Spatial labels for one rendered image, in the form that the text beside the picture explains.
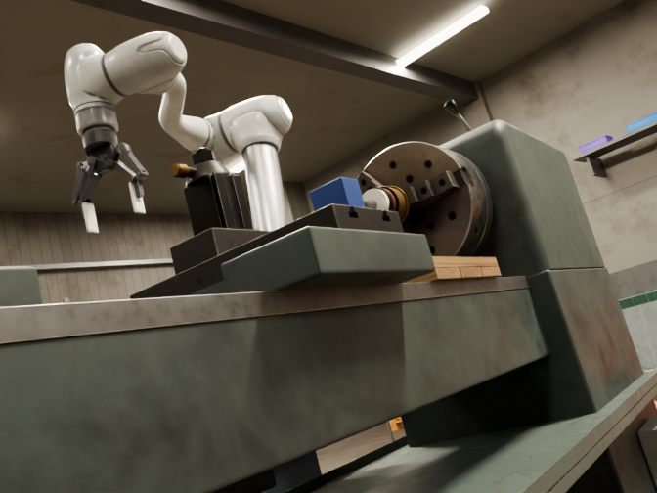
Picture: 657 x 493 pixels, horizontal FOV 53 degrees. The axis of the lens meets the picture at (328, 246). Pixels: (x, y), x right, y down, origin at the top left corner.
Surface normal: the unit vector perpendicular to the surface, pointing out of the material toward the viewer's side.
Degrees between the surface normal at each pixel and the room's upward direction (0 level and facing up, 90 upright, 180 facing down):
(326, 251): 90
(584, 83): 90
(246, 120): 82
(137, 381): 90
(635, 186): 90
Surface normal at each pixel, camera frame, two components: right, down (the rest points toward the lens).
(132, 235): 0.70, -0.32
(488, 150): -0.57, -0.02
